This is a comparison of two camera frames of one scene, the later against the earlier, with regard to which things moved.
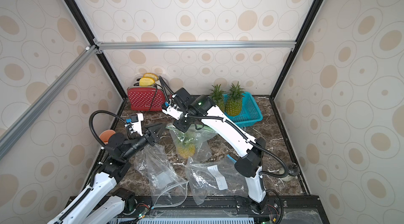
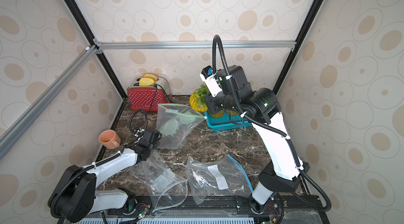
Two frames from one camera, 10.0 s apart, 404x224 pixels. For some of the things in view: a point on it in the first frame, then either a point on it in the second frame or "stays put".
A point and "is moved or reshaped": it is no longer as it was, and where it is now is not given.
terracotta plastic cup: (105, 135) stays put
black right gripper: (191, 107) → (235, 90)
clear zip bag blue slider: (219, 177) stays put
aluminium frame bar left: (13, 132) stays put
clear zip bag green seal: (193, 143) is moved or reshaped
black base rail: (225, 209) stays put
